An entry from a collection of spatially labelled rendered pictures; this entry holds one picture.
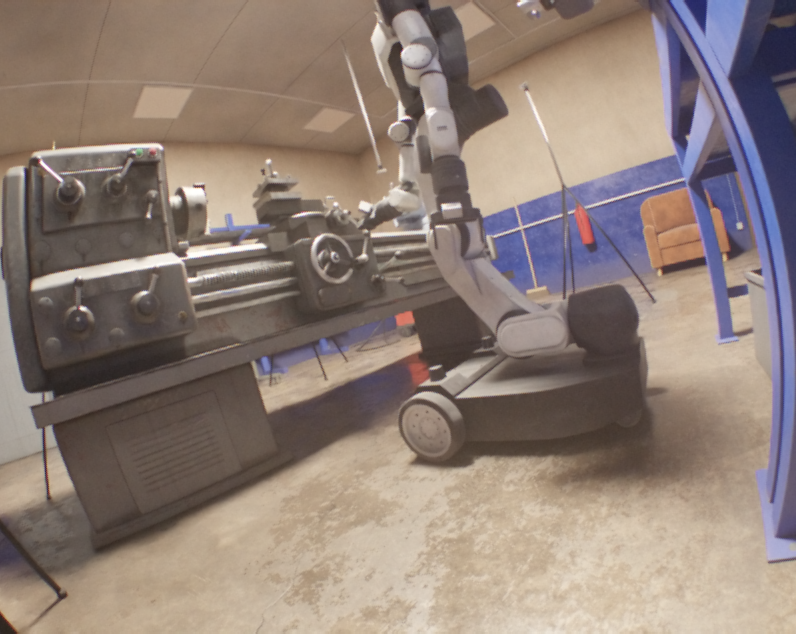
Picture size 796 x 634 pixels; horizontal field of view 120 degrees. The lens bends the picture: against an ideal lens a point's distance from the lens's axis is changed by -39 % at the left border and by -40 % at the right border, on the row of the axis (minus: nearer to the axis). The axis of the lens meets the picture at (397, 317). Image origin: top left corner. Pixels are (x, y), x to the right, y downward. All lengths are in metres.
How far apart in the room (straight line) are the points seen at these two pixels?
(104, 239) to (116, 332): 0.36
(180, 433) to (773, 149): 1.49
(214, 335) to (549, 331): 1.12
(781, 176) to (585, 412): 0.68
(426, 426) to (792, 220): 0.95
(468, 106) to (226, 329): 1.12
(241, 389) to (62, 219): 0.87
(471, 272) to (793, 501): 0.95
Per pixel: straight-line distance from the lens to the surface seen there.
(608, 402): 0.95
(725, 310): 1.62
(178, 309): 1.25
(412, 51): 1.06
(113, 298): 1.22
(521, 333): 1.03
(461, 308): 2.64
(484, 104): 1.14
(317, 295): 1.49
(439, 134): 0.93
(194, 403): 1.33
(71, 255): 1.39
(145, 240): 1.43
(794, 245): 0.51
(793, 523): 0.67
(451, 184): 0.90
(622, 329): 1.01
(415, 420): 1.08
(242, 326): 1.50
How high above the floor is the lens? 0.46
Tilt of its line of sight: 2 degrees down
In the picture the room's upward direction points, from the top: 15 degrees counter-clockwise
